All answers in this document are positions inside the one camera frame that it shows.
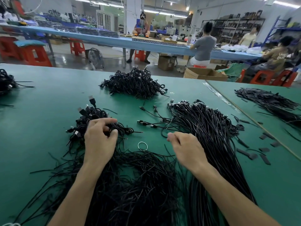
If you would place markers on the person's right forearm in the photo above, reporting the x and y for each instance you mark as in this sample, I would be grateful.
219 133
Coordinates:
230 202

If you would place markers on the person's left forearm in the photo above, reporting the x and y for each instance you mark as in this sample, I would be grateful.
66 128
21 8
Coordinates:
75 200

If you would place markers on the person's left hand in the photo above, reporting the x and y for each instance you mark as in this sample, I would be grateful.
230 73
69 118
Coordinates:
98 143

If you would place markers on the grey floor fan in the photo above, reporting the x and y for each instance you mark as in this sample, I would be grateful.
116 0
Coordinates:
95 58

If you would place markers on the small cardboard box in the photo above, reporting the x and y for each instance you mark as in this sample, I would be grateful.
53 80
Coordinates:
167 62

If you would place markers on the red stool with blue seat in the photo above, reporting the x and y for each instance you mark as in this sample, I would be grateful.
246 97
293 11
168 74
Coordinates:
34 53

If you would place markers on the metal storage shelf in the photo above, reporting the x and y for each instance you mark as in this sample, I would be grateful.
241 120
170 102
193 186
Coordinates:
233 26

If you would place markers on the long blue workbench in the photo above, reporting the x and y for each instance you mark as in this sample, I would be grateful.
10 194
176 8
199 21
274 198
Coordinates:
127 41

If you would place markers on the white pillar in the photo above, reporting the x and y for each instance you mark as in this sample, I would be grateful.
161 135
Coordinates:
134 14

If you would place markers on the red plastic stool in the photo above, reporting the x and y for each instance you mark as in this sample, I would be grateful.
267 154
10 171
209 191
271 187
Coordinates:
8 47
262 77
140 55
77 47

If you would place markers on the blue metal rack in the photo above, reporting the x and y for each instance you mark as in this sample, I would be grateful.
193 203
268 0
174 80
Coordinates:
284 29

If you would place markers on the pile of white bags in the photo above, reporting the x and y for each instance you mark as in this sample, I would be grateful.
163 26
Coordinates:
242 48

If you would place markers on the green bag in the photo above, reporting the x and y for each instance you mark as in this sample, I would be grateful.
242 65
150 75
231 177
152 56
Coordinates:
233 71

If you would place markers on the person's right hand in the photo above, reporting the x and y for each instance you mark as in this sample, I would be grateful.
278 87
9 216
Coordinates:
188 150

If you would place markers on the scattered dark tie pieces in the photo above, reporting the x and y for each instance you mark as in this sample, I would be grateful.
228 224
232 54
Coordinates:
265 159

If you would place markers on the open cardboard box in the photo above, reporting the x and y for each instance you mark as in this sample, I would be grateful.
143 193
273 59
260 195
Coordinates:
205 73

